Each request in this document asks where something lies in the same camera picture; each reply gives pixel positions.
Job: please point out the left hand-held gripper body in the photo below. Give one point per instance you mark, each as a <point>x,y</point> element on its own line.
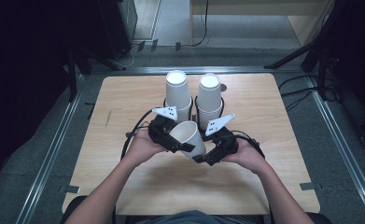
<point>160,130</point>

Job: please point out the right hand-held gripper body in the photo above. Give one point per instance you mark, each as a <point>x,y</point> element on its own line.
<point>223,140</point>

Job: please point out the single white paper cup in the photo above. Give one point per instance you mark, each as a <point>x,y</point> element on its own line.
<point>189,137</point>

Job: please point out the stack of white paper cups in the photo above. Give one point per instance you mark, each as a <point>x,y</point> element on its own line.
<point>208,99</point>
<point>177,91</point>

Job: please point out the person's left hand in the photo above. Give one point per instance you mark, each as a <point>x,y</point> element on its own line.
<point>143,147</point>

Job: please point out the person's right hand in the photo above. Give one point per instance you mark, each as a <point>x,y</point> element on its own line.
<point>248,155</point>

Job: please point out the grey round table grommet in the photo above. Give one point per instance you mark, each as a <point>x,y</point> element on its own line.
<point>223,87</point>

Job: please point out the black metal stand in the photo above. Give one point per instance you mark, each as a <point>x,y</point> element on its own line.
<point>74,74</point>

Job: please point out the black cabinet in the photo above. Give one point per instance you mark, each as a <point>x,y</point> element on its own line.
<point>118,25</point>

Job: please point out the black chair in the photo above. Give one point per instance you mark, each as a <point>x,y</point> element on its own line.
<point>72,207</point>

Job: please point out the black tripod stand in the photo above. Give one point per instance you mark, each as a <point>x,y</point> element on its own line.
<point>314,46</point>

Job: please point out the light wooden furniture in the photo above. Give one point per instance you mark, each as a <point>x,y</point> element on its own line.
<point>301,21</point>

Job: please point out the metal floor rail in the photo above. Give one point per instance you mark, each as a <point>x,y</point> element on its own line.
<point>233,69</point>
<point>46,161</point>
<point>342,146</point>

